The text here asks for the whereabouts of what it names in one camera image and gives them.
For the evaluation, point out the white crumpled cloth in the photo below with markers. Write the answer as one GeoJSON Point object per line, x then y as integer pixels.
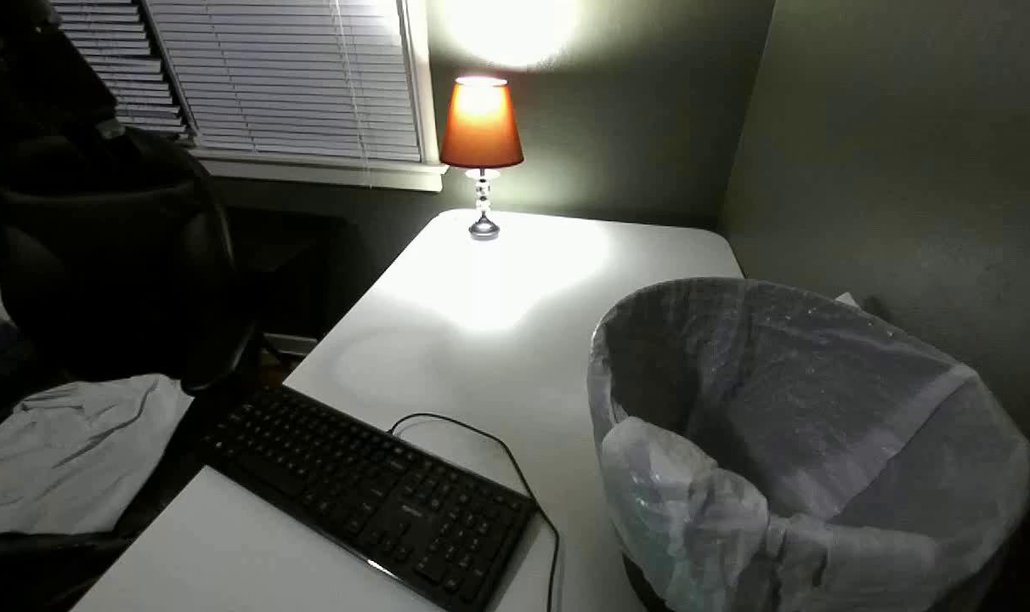
{"type": "Point", "coordinates": [58, 455]}

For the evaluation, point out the black office chair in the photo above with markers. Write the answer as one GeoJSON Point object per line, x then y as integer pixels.
{"type": "Point", "coordinates": [106, 261]}

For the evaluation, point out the white window sill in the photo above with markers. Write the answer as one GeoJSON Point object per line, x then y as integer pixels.
{"type": "Point", "coordinates": [331, 170]}

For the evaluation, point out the orange shade table lamp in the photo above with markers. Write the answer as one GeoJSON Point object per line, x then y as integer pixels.
{"type": "Point", "coordinates": [482, 124]}

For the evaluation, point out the narrow white window blind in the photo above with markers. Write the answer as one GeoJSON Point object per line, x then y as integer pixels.
{"type": "Point", "coordinates": [116, 56]}

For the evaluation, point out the black computer keyboard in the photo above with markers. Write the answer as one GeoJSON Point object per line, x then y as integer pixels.
{"type": "Point", "coordinates": [354, 481]}

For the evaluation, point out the white plastic bin liner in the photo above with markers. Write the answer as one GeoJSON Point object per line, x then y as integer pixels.
{"type": "Point", "coordinates": [808, 409]}

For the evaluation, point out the wide white window blind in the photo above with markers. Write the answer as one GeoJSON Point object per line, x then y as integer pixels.
{"type": "Point", "coordinates": [288, 81]}

